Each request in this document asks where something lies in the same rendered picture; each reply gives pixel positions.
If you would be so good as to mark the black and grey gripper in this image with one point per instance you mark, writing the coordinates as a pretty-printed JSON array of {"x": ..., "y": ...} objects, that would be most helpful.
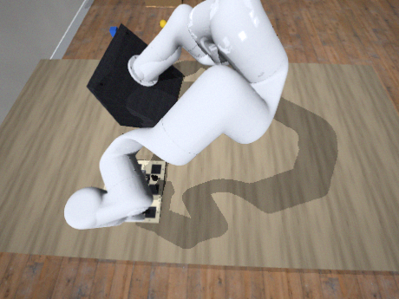
[{"x": 139, "y": 217}]

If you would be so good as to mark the black and cream chessboard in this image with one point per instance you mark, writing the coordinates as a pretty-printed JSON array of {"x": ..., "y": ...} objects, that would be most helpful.
[{"x": 154, "y": 168}]

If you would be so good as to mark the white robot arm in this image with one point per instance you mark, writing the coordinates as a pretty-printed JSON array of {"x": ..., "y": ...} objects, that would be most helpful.
[{"x": 220, "y": 101}]

